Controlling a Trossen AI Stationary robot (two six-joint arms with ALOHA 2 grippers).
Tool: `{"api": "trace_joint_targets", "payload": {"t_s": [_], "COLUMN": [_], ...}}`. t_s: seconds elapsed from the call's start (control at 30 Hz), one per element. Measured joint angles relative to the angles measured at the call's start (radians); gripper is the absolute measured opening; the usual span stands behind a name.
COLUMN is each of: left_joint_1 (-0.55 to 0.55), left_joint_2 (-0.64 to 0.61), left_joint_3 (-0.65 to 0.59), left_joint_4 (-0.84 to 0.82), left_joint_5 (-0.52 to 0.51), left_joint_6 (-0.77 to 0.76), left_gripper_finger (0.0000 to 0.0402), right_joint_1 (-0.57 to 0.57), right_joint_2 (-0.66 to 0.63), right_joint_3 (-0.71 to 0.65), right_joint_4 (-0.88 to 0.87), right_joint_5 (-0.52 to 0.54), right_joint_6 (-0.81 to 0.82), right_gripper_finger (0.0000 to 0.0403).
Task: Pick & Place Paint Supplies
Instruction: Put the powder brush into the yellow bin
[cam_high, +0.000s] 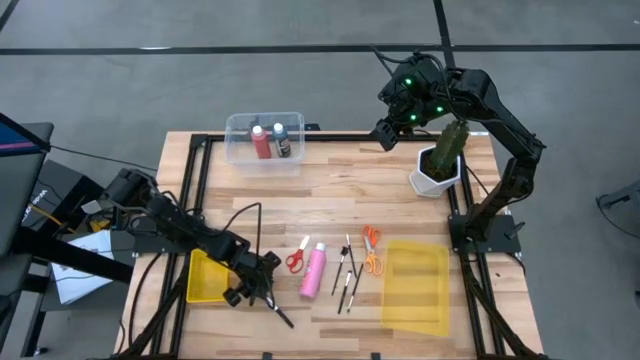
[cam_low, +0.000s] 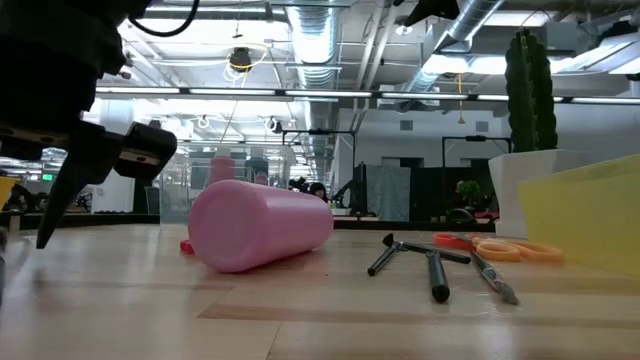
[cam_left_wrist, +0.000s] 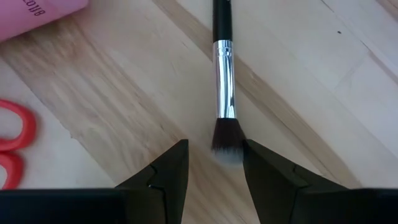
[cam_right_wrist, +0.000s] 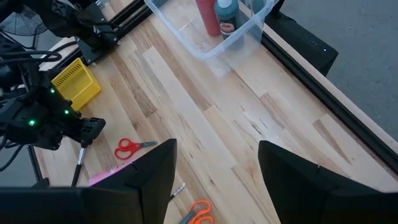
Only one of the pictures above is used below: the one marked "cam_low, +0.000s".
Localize slim silver-ferrule paintbrush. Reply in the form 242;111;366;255
468;249;521;307

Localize person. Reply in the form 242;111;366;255
307;181;330;205

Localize pink paint bottle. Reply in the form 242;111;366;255
187;179;335;274

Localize black aluminium table frame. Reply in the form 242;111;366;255
0;212;496;234

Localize clear plastic bin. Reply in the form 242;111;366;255
158;144;296;226

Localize yellow translucent tray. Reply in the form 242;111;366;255
518;153;640;279

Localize grey curtain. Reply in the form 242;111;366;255
364;163;412;222

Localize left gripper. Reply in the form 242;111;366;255
0;39;179;250

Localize green cactus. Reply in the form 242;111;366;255
504;27;559;154

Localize narrow silver ceiling duct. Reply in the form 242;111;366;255
397;0;506;99

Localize ceiling cable reel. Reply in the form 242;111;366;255
227;42;271;84

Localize red paint bottle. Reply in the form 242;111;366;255
208;155;236;185

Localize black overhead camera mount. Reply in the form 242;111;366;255
402;0;461;29

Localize small green potted plant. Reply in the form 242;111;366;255
455;179;482;211

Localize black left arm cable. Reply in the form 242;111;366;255
128;0;201;39

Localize dark teal paint bottle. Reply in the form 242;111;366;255
244;157;270;187

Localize black background gantry frame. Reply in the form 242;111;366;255
281;128;358;211
441;134;514;211

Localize wide silver ceiling duct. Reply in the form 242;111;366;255
287;0;342;90

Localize thin black paintbrush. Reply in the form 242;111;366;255
397;241;472;265

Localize orange-handled scissors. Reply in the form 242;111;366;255
471;236;565;265

